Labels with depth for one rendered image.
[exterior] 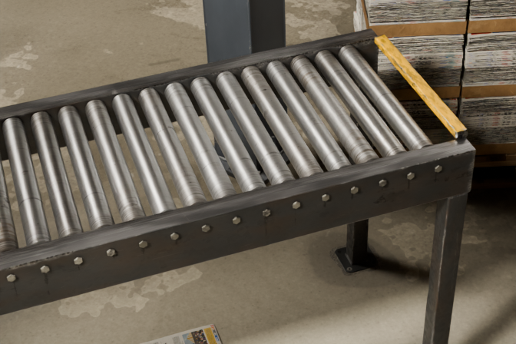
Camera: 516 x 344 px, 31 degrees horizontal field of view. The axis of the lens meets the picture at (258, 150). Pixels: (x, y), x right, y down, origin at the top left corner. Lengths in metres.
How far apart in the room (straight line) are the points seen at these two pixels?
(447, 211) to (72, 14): 2.52
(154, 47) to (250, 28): 1.14
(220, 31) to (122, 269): 1.23
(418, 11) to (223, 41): 0.62
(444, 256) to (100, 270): 0.82
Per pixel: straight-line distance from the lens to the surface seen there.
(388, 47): 2.36
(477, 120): 3.05
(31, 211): 1.98
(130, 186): 2.00
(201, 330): 2.75
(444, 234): 2.21
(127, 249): 1.89
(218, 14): 2.95
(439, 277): 2.31
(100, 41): 4.06
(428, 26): 2.82
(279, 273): 2.89
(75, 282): 1.93
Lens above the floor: 2.07
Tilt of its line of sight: 38 degrees down
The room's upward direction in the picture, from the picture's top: 3 degrees counter-clockwise
